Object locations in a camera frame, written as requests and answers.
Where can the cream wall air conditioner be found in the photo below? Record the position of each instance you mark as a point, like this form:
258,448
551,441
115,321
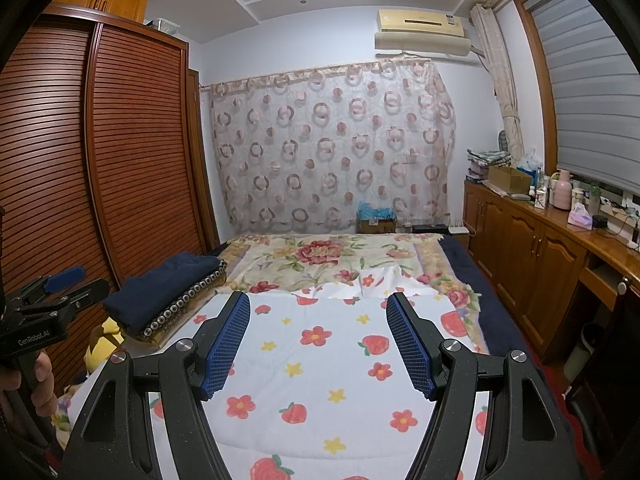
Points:
422,30

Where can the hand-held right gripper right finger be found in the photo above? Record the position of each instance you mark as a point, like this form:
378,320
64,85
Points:
412,350

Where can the open cardboard box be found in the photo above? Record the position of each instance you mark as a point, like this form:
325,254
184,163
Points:
507,180

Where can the yellow plush toy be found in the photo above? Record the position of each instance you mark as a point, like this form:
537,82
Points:
102,347

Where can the circle-patterned sheer curtain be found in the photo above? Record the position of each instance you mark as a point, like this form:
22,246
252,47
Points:
325,160

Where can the circle-patterned pillow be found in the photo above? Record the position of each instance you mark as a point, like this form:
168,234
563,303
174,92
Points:
185,305

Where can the dark chair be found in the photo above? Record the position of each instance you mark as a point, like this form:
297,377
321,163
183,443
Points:
615,385

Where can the small white carton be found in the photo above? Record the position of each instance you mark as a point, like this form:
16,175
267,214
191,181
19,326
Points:
540,198

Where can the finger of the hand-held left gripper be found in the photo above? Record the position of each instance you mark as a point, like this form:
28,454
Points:
85,292
62,279

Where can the flat black box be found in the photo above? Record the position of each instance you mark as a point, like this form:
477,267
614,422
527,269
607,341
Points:
430,228

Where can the white trash bin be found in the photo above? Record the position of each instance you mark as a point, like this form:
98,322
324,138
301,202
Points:
582,355

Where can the grey window blind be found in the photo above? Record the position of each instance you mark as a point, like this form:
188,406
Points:
585,100

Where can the white strawberry flower sheet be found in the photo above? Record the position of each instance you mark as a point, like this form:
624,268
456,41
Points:
320,385

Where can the tied beige curtain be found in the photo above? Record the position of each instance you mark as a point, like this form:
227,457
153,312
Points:
500,85

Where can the clear plastic box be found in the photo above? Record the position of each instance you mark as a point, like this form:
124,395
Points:
162,25

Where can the wooden louvered wardrobe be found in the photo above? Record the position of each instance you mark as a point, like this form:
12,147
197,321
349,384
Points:
125,160

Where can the stack of folded cloths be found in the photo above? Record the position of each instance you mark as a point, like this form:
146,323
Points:
482,160

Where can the wooden side cabinet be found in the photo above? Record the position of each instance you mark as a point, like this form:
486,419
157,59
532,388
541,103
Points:
520,260

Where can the cardboard box with blue bags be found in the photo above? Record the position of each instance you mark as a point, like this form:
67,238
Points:
375,225

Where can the person's left hand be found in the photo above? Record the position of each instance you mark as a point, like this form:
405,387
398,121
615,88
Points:
42,380

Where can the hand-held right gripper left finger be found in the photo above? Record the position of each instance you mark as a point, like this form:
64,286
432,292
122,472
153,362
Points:
225,350

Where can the navy printed t-shirt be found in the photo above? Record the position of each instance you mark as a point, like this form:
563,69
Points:
160,285

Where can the small grey fan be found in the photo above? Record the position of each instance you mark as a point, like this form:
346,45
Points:
502,141

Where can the pink thermos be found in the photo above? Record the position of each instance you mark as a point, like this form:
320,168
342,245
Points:
562,192

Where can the navy bed sheet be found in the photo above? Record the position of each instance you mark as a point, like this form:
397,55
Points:
470,270

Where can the pink tissue pack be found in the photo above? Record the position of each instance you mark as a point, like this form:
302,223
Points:
580,217

